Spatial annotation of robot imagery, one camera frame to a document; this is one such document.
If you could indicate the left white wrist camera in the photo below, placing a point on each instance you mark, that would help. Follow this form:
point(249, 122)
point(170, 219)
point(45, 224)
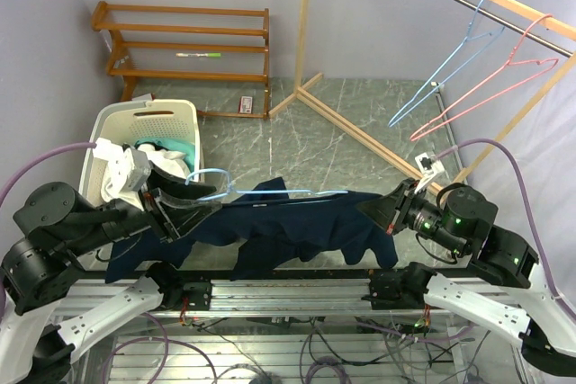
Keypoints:
point(128, 167)

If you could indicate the green marker pen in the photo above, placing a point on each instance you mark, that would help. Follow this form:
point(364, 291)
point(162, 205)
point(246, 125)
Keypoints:
point(198, 55)

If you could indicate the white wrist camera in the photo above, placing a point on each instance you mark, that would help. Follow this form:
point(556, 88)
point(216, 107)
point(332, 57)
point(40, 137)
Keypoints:
point(430, 168)
point(128, 167)

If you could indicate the light blue wire hanger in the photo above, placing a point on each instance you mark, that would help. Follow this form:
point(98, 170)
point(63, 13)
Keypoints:
point(431, 84)

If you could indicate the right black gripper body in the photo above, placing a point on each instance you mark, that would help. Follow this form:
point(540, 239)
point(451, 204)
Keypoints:
point(412, 207)

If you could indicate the small red white box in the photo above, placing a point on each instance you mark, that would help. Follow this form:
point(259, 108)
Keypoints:
point(245, 105)

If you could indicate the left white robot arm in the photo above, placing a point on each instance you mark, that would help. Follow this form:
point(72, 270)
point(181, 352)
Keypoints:
point(59, 226)

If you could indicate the aluminium mounting rail frame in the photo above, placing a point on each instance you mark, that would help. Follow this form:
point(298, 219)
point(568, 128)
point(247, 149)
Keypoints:
point(281, 324)

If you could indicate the navy blue t shirt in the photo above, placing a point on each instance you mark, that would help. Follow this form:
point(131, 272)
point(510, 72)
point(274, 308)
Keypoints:
point(274, 229)

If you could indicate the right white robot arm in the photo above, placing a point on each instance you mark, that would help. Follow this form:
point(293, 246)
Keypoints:
point(462, 221)

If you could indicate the white t shirt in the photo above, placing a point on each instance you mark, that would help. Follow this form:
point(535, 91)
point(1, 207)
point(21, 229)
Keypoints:
point(131, 198)

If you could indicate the brown wooden shoe rack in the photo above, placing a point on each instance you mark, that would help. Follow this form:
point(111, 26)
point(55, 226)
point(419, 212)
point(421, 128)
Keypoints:
point(146, 38)

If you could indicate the pink wire hanger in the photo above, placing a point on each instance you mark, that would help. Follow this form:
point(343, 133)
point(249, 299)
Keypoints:
point(541, 67)

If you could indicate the metal hanging rod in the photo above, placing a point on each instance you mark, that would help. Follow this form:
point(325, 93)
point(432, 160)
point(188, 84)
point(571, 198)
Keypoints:
point(513, 27)

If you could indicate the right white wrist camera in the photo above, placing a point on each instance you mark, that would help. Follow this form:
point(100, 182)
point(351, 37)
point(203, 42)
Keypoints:
point(430, 168)

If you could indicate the cream plastic laundry basket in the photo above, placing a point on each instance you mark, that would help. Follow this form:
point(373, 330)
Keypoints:
point(126, 123)

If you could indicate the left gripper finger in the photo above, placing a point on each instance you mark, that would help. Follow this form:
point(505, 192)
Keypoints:
point(180, 179)
point(180, 217)

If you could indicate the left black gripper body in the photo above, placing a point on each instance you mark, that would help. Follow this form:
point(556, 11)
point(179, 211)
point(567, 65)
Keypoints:
point(150, 200)

